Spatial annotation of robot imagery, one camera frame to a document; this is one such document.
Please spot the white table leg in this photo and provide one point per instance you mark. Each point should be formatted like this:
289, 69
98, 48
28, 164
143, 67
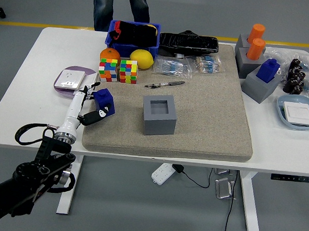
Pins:
70, 183
251, 203

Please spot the black silver pen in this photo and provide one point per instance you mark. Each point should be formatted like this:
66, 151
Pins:
169, 83

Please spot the grey-brown mat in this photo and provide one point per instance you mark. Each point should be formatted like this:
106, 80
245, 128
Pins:
208, 118

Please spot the orange fruit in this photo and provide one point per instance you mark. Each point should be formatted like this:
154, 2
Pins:
109, 54

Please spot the black cloth with red trim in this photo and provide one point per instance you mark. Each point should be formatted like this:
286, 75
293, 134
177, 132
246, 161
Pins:
138, 33

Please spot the white switch plate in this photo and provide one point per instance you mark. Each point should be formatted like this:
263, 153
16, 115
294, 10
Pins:
91, 79

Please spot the white switch panel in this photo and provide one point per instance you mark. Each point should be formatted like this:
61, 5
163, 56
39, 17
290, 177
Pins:
298, 112

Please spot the metal bracket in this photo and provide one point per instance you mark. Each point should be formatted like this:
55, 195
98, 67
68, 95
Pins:
222, 171
224, 189

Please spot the grey cube cylinder holder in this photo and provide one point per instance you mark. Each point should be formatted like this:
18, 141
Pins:
241, 42
246, 67

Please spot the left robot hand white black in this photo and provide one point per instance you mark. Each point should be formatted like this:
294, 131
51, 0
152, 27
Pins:
72, 113

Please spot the multicoloured puzzle cube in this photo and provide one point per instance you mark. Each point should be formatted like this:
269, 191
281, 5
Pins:
128, 71
107, 70

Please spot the purple tray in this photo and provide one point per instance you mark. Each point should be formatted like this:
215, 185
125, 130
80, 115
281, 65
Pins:
89, 70

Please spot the blue seal stamp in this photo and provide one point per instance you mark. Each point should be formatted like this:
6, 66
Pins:
267, 71
104, 100

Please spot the white power strip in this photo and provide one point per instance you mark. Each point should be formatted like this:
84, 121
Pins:
163, 173

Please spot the blue plastic bin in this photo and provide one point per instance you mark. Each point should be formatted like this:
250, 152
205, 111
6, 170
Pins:
126, 50

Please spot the black office chair base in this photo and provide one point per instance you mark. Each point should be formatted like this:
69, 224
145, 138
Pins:
0, 11

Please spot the clear plastic bag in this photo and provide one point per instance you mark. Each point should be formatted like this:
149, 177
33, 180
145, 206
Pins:
279, 53

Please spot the grey cube seal holder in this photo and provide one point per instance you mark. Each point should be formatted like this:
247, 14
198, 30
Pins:
159, 126
257, 87

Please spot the yellow item in bin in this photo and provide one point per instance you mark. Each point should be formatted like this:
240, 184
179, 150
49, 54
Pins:
155, 30

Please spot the black table control panel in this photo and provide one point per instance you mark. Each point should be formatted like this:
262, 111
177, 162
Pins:
291, 178

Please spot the bag of tan resistors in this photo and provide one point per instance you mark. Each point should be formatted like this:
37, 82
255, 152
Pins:
207, 64

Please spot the person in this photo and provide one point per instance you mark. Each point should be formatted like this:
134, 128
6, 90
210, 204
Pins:
103, 9

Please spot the orange cylinder seal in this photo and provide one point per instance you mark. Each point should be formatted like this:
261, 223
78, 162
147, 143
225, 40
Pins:
257, 31
256, 49

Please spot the yellow lemon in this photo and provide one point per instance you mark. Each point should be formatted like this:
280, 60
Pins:
142, 59

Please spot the black wrapped keyboard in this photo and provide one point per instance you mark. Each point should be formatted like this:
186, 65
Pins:
186, 43

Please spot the white wall socket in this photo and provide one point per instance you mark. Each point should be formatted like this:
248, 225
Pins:
69, 78

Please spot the light blue tray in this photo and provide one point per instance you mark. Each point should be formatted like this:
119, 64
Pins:
281, 106

